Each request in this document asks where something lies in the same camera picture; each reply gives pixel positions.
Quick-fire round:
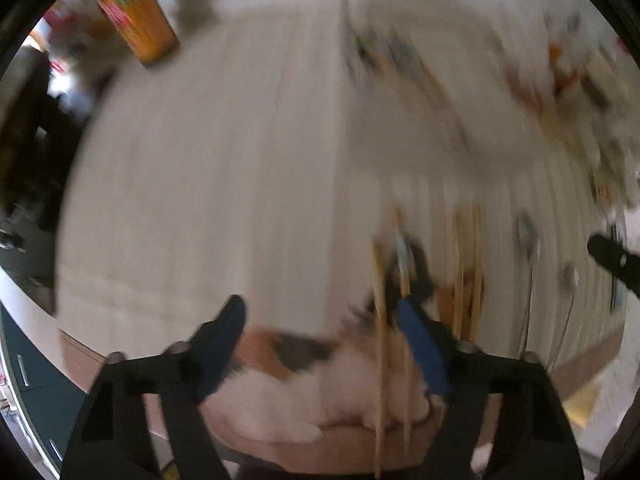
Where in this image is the calico cat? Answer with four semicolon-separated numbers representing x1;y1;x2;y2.
220;300;437;445

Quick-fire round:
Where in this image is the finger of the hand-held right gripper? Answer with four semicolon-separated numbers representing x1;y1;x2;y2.
586;232;640;301

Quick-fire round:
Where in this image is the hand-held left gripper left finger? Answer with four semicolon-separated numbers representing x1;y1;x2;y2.
60;294;249;480

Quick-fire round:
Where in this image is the orange cardboard box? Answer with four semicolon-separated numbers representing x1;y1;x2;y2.
95;0;181;68

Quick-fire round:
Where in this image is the dark furniture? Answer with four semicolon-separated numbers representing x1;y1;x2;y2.
0;45;87;243

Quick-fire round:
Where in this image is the wooden chopstick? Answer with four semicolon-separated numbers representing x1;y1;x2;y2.
470;205;487;346
392;207;415;453
370;242;387;480

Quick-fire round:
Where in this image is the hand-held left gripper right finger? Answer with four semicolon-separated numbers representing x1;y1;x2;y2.
396;300;586;480

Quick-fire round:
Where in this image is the metal spoon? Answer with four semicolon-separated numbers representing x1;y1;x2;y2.
550;262;582;366
515;212;545;361

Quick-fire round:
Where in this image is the blurred colourful clutter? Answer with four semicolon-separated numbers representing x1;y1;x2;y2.
350;10;640;211

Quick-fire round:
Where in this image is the teal cabinet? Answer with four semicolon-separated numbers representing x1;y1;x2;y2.
0;305;98;480

